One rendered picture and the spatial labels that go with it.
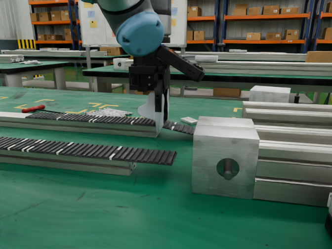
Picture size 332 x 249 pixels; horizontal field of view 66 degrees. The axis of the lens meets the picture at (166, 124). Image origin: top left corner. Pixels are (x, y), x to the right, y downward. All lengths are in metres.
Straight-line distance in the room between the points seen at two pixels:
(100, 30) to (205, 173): 3.49
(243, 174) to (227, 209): 0.05
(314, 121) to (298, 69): 1.49
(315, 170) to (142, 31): 0.31
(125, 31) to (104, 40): 3.35
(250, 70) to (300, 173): 1.65
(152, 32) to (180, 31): 2.95
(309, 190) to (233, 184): 0.10
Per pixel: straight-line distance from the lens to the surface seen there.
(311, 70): 2.08
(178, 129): 0.61
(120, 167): 0.46
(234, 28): 10.97
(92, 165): 0.48
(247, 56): 3.82
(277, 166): 0.39
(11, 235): 0.38
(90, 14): 3.87
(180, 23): 3.36
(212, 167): 0.38
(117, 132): 0.64
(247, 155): 0.37
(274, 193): 0.41
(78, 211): 0.39
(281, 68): 2.03
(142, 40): 0.42
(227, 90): 4.07
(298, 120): 0.57
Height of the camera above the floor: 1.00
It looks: 18 degrees down
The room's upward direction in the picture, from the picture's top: straight up
